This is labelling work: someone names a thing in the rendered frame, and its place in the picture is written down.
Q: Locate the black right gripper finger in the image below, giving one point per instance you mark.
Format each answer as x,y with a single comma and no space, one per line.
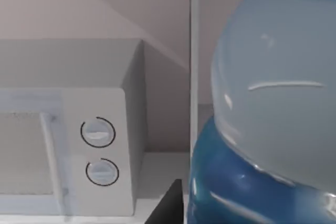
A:
170,205

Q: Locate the microwave oven door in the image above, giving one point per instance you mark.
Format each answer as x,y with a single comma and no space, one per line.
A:
31,153

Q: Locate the round microwave knob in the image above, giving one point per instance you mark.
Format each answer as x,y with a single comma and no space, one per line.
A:
102,172
98,131

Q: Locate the pale microwave oven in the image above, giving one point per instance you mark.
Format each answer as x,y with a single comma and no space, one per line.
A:
105,98

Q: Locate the pale blue plastic bottle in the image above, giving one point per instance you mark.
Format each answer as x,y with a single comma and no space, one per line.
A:
270,119

